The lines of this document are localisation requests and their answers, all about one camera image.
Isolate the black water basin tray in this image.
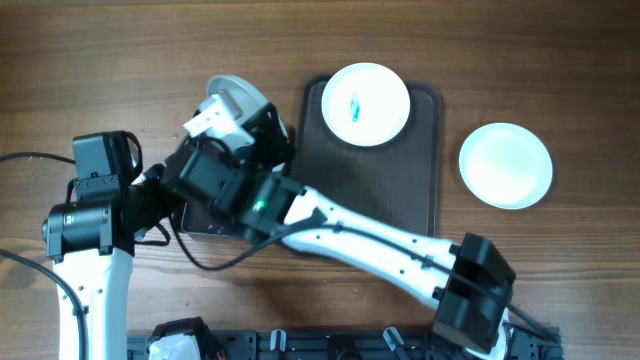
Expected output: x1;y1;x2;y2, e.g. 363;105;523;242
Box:
172;124;251;239

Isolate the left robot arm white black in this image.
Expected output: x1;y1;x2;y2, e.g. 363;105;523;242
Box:
42;164;181;359

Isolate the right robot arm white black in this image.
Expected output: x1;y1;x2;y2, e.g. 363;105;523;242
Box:
180;94;515;359

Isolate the white plate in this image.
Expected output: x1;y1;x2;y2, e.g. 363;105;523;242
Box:
197;74;289;172
321;62;411;147
458;123;554;210

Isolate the dark brown serving tray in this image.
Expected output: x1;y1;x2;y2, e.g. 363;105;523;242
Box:
289;75;444;237

